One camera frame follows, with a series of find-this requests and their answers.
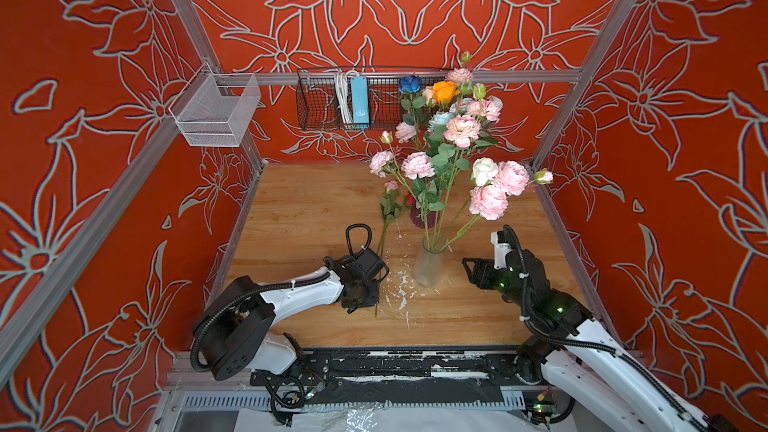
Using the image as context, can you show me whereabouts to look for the purple ribbed glass vase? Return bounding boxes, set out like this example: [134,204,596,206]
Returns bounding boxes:
[406,194,437,229]

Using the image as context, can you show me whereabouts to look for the blue flat box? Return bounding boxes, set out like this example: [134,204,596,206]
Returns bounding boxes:
[349,76,370,129]

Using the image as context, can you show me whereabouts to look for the pink mini rose spray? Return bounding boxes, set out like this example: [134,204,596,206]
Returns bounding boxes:
[432,157,499,252]

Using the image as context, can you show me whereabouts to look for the pink carnation spray stem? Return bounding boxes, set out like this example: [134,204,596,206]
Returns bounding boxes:
[446,51,474,85]

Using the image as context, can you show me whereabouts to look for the peach rose flower stem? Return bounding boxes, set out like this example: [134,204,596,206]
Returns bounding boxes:
[422,86,435,106]

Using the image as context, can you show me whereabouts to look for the white hydrangea flower stem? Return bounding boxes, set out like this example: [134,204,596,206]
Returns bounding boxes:
[428,83,491,132]

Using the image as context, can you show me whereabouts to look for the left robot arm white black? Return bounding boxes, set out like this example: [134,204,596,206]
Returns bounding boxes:
[189,223,389,381]

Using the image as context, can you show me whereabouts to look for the large pink peony spray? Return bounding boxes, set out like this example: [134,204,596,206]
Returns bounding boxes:
[447,161,554,250]

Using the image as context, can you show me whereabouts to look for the clear ribbed glass vase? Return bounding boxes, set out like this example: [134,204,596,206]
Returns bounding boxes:
[411,239,445,288]

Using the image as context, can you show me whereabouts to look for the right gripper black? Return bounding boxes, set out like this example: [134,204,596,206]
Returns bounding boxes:
[461,255,535,314]

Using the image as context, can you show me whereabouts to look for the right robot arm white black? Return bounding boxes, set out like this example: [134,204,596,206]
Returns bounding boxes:
[462,249,736,431]

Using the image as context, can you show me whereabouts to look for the black wire wall basket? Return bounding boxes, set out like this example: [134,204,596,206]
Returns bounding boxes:
[296,67,450,131]

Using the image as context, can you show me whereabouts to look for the pink peony flower stem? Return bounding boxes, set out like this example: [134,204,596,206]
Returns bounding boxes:
[395,122,419,144]

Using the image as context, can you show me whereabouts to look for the blue rose flower stem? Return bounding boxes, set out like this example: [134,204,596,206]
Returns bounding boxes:
[399,76,427,127]

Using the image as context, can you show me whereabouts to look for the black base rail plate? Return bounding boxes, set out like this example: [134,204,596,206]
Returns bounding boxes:
[251,345,569,413]

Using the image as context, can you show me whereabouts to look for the mixed flower bunch on table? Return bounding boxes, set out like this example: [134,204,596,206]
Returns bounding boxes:
[368,131,446,249]

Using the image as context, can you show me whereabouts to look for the yellow rose flower stem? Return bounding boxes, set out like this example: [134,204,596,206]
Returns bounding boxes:
[431,81,459,109]

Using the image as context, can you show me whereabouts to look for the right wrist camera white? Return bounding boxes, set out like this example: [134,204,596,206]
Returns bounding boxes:
[491,226,517,270]

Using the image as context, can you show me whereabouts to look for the white mesh wall basket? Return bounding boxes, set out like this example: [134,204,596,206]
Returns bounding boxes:
[169,64,261,148]

